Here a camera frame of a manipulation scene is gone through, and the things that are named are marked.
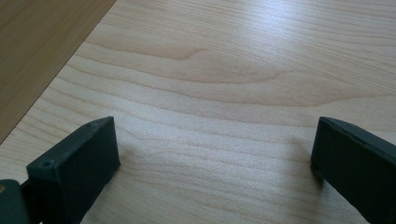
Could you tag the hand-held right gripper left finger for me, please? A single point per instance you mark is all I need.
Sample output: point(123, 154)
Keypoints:
point(77, 174)

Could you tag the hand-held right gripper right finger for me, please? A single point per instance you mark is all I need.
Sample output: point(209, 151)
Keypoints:
point(355, 165)

